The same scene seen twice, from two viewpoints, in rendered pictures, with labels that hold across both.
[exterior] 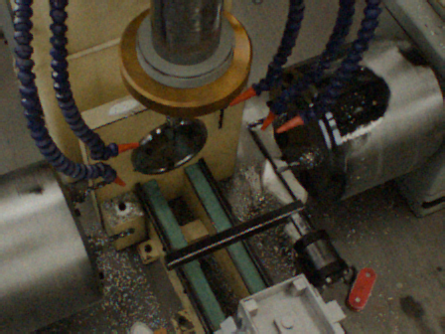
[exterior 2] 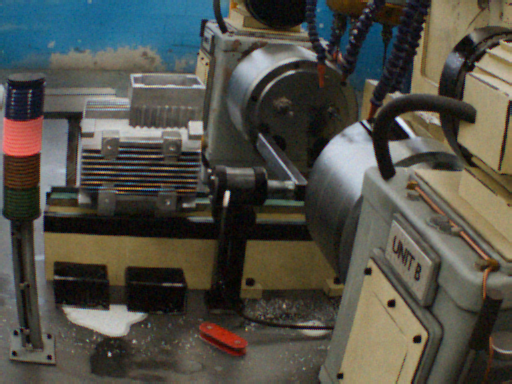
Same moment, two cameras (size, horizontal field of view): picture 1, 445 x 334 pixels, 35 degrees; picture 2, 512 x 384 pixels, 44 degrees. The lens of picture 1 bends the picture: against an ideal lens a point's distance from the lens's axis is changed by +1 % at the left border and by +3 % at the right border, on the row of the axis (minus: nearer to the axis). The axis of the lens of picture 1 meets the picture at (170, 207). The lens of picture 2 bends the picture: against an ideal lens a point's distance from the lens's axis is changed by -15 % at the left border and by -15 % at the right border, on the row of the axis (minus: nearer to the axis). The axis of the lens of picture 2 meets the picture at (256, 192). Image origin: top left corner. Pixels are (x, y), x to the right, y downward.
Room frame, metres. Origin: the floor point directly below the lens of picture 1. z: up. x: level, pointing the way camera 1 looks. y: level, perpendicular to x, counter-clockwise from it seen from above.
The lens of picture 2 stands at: (0.62, -1.27, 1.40)
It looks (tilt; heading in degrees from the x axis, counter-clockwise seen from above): 21 degrees down; 98
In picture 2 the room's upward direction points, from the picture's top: 7 degrees clockwise
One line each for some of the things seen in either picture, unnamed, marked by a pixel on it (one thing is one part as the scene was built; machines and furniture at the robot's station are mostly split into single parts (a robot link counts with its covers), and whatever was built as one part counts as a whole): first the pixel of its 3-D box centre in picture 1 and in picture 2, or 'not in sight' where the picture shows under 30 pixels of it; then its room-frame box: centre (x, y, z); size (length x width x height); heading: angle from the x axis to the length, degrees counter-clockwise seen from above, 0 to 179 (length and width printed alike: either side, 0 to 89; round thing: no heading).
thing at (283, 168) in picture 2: (234, 235); (279, 164); (0.49, -0.11, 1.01); 0.26 x 0.04 x 0.03; 114
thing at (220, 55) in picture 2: not in sight; (257, 93); (0.34, 0.51, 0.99); 0.35 x 0.31 x 0.37; 114
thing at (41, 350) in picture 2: not in sight; (21, 226); (0.20, -0.53, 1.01); 0.08 x 0.08 x 0.42; 24
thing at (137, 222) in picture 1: (124, 220); not in sight; (0.60, 0.09, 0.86); 0.07 x 0.06 x 0.12; 114
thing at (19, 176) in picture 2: not in sight; (21, 165); (0.20, -0.53, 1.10); 0.06 x 0.06 x 0.04
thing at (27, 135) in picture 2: not in sight; (22, 132); (0.20, -0.53, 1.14); 0.06 x 0.06 x 0.04
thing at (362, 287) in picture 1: (362, 288); (222, 339); (0.47, -0.36, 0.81); 0.09 x 0.03 x 0.02; 152
